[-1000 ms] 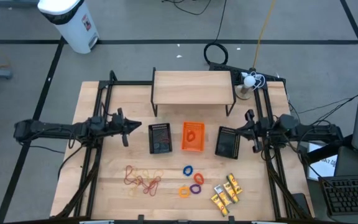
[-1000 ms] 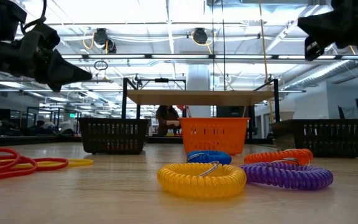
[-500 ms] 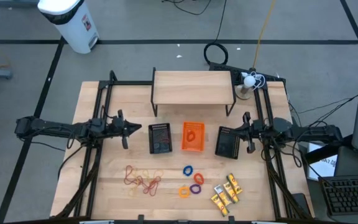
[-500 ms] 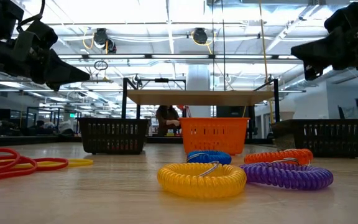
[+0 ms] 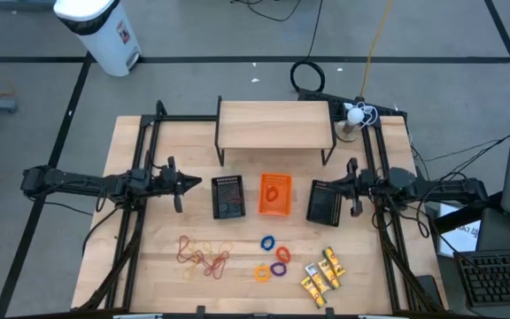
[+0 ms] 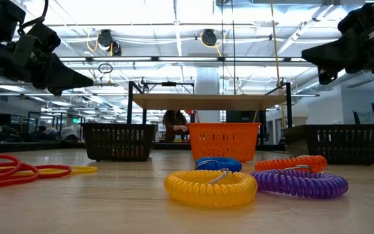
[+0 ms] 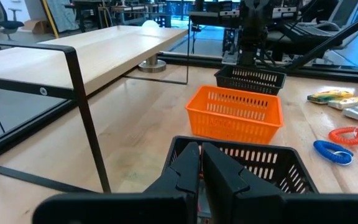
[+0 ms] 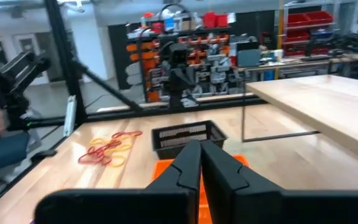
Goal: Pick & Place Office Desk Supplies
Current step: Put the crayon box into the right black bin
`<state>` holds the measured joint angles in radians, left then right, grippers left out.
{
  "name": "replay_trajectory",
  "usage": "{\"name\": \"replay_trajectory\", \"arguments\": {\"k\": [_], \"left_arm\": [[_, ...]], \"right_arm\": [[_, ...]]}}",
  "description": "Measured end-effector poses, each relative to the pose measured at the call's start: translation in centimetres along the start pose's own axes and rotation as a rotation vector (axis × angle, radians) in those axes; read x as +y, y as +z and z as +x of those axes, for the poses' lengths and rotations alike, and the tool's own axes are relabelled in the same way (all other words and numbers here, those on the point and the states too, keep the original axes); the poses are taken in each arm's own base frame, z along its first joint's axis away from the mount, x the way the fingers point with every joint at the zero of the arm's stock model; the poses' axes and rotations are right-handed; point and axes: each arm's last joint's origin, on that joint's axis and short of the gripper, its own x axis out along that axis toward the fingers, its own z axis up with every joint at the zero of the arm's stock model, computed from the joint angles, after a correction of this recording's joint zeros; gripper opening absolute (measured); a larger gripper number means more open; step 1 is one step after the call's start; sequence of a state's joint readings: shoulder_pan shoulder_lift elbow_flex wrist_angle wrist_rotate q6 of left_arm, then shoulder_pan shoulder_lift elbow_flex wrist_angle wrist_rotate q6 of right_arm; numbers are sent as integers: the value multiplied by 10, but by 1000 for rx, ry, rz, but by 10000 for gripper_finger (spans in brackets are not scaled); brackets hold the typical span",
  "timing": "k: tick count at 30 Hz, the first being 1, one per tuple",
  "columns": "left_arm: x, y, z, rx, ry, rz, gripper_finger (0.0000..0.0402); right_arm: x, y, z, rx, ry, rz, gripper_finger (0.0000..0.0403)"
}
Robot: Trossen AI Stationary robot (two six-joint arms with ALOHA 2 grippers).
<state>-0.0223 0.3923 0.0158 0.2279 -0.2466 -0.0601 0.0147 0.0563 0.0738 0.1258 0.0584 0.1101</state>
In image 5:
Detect black plastic mesh basket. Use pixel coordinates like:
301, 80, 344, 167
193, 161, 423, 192
211, 175, 246, 221
305, 179, 344, 229

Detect orange coil hair tie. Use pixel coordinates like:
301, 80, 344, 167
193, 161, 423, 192
254, 264, 273, 284

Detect yellow Crayola crayon pack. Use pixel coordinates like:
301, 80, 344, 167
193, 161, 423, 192
299, 276, 328, 309
322, 246, 347, 278
304, 262, 331, 295
317, 258, 341, 291

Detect white paper sign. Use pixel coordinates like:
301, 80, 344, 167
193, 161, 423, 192
437, 202, 482, 259

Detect black computer keyboard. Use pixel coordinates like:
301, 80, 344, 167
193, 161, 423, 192
452, 247, 510, 308

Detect white trash can black rim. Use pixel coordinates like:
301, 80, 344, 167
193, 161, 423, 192
53, 0, 143, 78

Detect yellow floor cable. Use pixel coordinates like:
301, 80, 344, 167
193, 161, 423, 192
359, 0, 393, 99

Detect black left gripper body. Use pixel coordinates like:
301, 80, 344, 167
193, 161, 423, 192
152, 155, 185, 214

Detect wooden shelf riser black legs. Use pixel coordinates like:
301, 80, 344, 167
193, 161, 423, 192
213, 95, 338, 167

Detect black cable bundle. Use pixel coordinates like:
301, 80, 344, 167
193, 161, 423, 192
412, 134, 510, 178

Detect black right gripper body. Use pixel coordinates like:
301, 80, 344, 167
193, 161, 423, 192
346, 157, 376, 218

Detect small black flat device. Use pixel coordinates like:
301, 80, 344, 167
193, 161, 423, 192
415, 274, 444, 311

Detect black hanging cable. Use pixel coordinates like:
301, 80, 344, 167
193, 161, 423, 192
81, 206, 121, 258

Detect black metal bar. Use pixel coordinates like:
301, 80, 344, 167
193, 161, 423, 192
431, 191, 504, 235

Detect white bulb desk lamp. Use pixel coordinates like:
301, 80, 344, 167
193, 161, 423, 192
334, 105, 367, 144

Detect orange plastic mesh basket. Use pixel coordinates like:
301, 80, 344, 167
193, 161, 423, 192
258, 172, 293, 218

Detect white lamp cable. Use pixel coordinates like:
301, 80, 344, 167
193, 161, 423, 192
342, 100, 380, 130

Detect coiled black floor cable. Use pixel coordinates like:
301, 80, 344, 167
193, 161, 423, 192
289, 0, 327, 94

